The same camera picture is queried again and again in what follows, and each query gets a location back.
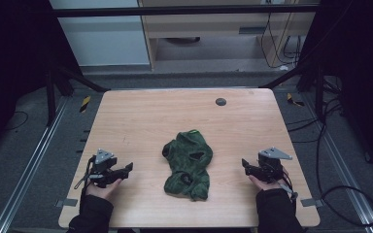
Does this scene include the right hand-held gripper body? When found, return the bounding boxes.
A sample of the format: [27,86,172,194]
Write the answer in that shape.
[252,147,293,183]

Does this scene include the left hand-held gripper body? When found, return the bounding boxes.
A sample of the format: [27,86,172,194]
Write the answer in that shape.
[88,148,120,189]

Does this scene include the green camouflage garment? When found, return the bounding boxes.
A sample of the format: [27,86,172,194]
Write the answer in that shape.
[161,129,214,202]

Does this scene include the person's right hand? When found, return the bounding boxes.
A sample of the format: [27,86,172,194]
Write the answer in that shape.
[248,167,289,192]

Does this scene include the person's left hand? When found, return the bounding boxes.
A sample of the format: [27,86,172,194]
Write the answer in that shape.
[85,178,123,202]

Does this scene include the yellow tool on floor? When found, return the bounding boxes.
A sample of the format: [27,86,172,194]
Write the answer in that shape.
[79,94,92,114]

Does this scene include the white cabinet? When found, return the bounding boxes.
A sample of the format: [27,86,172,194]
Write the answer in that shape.
[49,0,152,68]

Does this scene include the black curtain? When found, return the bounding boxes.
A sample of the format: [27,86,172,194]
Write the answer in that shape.
[299,0,373,179]
[0,0,83,156]

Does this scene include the light wooden desk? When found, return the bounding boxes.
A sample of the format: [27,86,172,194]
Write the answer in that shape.
[137,0,320,70]

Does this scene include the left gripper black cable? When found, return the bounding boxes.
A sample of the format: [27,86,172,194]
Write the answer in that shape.
[73,154,97,198]

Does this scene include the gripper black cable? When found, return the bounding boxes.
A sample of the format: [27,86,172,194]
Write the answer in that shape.
[278,170,299,212]
[73,154,97,198]

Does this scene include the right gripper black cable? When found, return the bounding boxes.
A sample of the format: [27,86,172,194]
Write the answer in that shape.
[278,170,299,212]

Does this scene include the long black floor cable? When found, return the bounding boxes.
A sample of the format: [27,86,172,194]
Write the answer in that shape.
[286,96,373,228]

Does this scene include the grey table bracket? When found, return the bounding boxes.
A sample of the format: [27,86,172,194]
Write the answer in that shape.
[300,197,324,209]
[54,197,79,209]

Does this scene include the aluminium floor rail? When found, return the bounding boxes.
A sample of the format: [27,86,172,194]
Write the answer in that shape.
[0,96,70,233]
[304,93,373,233]

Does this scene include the black metal frame stand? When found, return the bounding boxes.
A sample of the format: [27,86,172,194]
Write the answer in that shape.
[44,66,111,127]
[259,62,326,121]

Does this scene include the thin black floor cable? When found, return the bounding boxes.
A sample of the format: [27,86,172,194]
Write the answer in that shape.
[3,110,30,132]

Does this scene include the black cables under desk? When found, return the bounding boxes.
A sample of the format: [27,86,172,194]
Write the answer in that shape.
[259,11,304,70]

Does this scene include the black horizontal frame bar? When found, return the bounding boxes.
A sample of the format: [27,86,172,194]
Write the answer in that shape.
[51,4,321,18]

